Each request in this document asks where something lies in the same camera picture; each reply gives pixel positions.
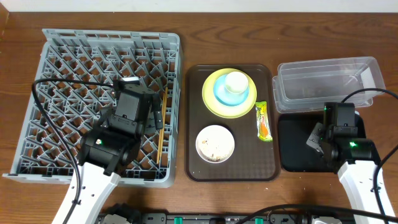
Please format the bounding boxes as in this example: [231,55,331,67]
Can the wooden chopstick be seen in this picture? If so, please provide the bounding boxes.
[157,87,168,166]
[157,92,167,165]

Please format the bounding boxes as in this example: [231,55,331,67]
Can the yellow green snack wrapper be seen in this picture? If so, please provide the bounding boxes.
[255,101,273,142]

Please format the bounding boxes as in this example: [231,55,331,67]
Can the white bowl with food residue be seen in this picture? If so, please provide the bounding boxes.
[195,125,235,164]

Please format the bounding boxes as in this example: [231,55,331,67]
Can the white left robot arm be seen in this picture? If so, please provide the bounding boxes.
[53,83,163,223]

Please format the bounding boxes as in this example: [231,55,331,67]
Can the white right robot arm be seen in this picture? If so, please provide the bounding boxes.
[307,102,397,223]

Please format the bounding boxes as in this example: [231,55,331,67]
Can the black plastic tray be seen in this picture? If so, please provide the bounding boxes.
[278,114,380,173]

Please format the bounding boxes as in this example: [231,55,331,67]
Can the clear plastic container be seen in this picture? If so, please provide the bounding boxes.
[272,57,386,113]

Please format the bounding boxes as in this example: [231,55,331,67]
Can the grey plastic dish rack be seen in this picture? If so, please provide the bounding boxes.
[6,29,182,188]

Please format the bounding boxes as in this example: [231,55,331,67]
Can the yellow-green plate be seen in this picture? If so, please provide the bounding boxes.
[202,68,257,118]

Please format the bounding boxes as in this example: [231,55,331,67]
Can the light blue saucer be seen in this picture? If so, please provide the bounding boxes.
[213,75,249,106]

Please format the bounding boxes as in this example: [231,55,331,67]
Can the white cup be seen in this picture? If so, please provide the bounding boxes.
[224,72,248,94]

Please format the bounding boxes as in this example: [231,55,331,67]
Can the black base rail with buttons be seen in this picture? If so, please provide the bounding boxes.
[96,203,312,224]

